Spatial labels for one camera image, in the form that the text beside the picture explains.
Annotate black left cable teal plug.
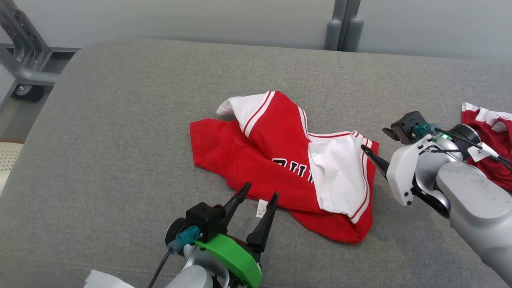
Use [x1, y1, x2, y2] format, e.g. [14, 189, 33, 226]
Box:
[148, 225, 200, 288]

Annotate red jersey with white sleeves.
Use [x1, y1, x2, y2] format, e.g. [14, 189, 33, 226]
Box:
[189, 90, 380, 244]

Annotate grey metal cart with wheel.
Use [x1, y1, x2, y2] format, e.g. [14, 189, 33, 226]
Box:
[0, 0, 80, 102]

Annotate black right cable teal plug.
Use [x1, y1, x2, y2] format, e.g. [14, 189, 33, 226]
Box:
[412, 123, 512, 164]

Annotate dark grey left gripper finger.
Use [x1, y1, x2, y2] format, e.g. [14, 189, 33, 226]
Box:
[246, 191, 279, 252]
[221, 182, 252, 232]

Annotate black cable teal plug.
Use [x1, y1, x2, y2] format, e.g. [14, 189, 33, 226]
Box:
[148, 225, 200, 288]
[412, 123, 512, 164]

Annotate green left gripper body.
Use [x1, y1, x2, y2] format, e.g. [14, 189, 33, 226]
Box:
[196, 233, 262, 288]

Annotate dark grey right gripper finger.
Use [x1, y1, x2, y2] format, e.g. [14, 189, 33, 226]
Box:
[361, 145, 390, 179]

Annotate white cable tag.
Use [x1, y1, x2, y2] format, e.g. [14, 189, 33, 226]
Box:
[466, 142, 499, 162]

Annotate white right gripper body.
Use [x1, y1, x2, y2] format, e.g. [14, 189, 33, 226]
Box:
[386, 138, 450, 218]

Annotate grey partition post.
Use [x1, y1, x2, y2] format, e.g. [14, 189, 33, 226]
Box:
[324, 0, 364, 52]

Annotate cream laundry basket brown rim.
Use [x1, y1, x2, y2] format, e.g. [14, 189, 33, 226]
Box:
[0, 139, 25, 193]

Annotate red shorts with white stripe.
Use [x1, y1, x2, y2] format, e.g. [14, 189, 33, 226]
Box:
[461, 102, 512, 192]

